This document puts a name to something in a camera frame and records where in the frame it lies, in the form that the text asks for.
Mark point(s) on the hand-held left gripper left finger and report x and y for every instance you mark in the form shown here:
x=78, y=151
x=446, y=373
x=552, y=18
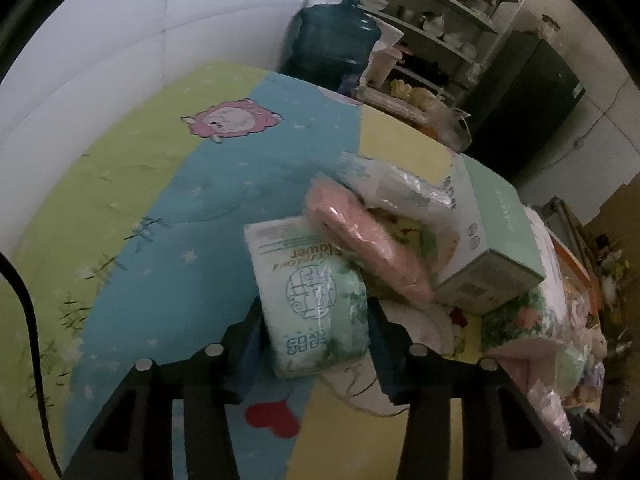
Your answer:
x=250, y=355

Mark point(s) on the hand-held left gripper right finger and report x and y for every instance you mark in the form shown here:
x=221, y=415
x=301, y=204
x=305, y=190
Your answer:
x=385, y=355

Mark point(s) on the small green tissue pack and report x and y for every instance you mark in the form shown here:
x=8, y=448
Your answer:
x=310, y=290

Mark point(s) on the pink towel pack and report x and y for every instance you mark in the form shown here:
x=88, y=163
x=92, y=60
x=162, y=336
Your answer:
x=370, y=235

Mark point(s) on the floral tissue pack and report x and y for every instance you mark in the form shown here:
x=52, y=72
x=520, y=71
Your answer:
x=525, y=310

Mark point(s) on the clear white plastic pack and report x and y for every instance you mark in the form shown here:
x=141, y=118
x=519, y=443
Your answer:
x=400, y=187

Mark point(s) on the mint green box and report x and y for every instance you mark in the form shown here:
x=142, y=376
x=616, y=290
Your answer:
x=492, y=225

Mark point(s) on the bag of plush toys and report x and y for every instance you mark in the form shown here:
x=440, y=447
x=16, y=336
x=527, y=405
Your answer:
x=585, y=360

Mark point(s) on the wooden framed copper board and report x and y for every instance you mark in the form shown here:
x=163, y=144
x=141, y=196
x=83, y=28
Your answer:
x=575, y=260

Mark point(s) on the group of condiment bottles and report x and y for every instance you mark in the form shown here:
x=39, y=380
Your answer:
x=612, y=262

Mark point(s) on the clear plastic bag of food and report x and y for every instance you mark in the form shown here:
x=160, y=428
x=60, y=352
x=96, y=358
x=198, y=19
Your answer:
x=435, y=110

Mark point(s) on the cardboard sheet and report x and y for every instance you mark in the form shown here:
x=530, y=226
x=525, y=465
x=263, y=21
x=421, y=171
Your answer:
x=615, y=210

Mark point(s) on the white plastic container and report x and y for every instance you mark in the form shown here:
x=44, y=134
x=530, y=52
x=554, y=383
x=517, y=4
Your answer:
x=382, y=67

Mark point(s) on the dark green fridge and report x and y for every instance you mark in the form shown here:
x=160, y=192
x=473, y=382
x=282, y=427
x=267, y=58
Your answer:
x=530, y=105

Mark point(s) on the blue water jug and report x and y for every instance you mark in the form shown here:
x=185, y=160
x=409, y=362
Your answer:
x=335, y=40

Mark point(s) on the white metal shelf rack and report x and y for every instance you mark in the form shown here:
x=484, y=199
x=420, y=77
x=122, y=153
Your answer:
x=450, y=15

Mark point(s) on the glass jar with brown lid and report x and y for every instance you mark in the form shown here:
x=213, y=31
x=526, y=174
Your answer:
x=550, y=22

